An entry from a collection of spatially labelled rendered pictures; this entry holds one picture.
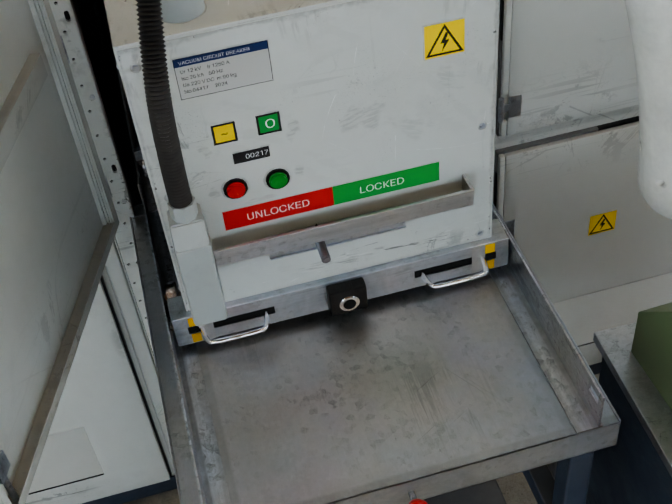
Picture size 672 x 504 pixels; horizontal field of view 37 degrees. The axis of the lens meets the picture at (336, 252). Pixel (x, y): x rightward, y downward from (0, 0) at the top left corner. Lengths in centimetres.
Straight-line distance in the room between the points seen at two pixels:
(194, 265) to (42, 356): 37
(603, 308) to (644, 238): 22
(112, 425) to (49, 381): 62
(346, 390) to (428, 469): 18
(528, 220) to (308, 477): 88
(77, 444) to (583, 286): 117
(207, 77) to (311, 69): 13
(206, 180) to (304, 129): 15
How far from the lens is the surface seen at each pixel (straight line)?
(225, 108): 132
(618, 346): 170
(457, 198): 146
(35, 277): 158
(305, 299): 156
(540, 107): 192
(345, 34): 130
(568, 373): 152
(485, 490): 220
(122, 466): 235
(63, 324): 168
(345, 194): 145
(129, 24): 129
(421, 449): 144
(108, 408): 219
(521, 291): 162
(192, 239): 130
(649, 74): 133
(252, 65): 129
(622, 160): 210
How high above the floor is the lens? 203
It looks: 44 degrees down
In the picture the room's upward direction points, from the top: 7 degrees counter-clockwise
